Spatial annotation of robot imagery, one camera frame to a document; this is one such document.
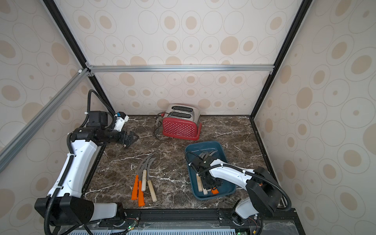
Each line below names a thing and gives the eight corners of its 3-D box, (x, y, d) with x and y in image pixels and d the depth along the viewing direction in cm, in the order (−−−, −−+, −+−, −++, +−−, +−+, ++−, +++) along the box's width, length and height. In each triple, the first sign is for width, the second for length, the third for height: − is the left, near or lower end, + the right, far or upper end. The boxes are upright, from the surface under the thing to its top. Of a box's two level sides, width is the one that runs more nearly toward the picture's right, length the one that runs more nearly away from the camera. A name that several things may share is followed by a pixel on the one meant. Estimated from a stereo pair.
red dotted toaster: (165, 140, 107) (161, 123, 93) (168, 121, 119) (165, 104, 105) (200, 140, 107) (201, 123, 93) (199, 121, 119) (200, 104, 105)
